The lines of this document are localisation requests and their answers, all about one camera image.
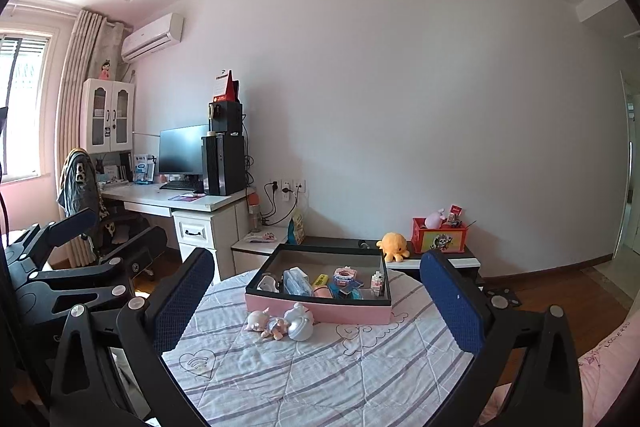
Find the baby doll figurine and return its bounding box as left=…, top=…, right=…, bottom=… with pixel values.
left=244, top=309, right=290, bottom=340

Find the black computer monitor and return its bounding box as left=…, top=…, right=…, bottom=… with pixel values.
left=158, top=124, right=207, bottom=176

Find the yellow highlighter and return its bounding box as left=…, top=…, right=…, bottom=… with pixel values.
left=312, top=274, right=329, bottom=287

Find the red toy storage box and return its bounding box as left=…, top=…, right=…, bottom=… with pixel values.
left=411, top=218, right=469, bottom=254

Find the white glass door cabinet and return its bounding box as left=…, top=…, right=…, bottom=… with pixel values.
left=80, top=79, right=136, bottom=154

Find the blue marker pen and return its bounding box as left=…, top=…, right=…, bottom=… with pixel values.
left=338, top=287, right=362, bottom=300

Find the black speaker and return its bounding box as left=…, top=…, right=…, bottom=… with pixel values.
left=208, top=101, right=243, bottom=134

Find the white plug adapter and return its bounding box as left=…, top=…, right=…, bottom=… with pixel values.
left=256, top=273, right=281, bottom=294

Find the red paper bag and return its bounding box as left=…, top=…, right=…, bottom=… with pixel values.
left=212, top=70, right=239, bottom=103

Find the white desk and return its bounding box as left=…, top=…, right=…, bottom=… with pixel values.
left=102, top=183, right=255, bottom=283

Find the striped quilted tablecloth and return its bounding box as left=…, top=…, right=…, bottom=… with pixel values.
left=163, top=271, right=472, bottom=426

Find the white air conditioner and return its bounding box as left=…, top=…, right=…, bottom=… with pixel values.
left=122, top=13, right=184, bottom=63

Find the black computer tower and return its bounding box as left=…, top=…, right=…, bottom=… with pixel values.
left=202, top=133, right=246, bottom=196

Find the white side table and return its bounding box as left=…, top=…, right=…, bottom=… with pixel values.
left=231, top=227, right=288, bottom=274

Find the black bathroom scale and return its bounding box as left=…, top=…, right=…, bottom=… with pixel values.
left=483, top=288, right=522, bottom=309

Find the snack bag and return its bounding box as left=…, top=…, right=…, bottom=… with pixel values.
left=286, top=208, right=306, bottom=245

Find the white round toy lamp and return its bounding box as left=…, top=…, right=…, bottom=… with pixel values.
left=284, top=303, right=314, bottom=341

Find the clear plastic case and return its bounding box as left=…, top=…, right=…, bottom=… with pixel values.
left=282, top=267, right=314, bottom=297

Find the white block figure model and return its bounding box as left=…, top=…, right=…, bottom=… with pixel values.
left=370, top=271, right=385, bottom=298

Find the orange cap bottle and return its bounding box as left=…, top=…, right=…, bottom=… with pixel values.
left=247, top=193, right=262, bottom=232

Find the pink green storage box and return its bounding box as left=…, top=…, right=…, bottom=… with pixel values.
left=245, top=245, right=392, bottom=325

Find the black office chair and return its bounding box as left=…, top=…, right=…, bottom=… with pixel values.
left=58, top=148, right=150, bottom=268

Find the pink plush toy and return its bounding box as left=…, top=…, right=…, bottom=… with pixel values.
left=424, top=208, right=446, bottom=230

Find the yellow octopus plush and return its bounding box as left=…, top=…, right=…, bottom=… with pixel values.
left=376, top=232, right=410, bottom=263

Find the pink block donut model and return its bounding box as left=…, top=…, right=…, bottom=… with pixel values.
left=333, top=265, right=357, bottom=286

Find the rose gold tape roll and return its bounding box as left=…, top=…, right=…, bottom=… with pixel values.
left=314, top=286, right=333, bottom=299

